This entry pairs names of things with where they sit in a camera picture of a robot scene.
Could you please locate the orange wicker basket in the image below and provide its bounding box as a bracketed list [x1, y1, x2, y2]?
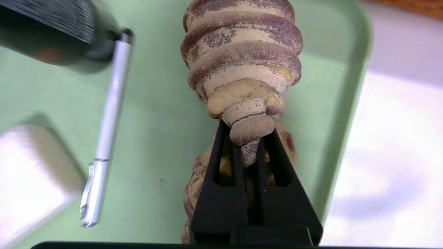
[376, 0, 443, 19]

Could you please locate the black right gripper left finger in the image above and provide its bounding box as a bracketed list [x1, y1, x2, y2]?
[190, 119, 248, 242]

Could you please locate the light green plastic tray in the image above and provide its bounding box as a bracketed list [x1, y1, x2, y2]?
[0, 0, 374, 249]

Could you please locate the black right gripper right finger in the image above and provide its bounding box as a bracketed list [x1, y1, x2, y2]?
[256, 129, 323, 244]

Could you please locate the black face wash tube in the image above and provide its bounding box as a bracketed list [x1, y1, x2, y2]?
[0, 0, 120, 75]

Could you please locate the white sponge block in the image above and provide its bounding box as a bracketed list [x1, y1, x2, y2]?
[0, 124, 85, 249]

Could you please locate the white pen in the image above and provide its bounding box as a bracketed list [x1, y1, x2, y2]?
[80, 29, 134, 228]

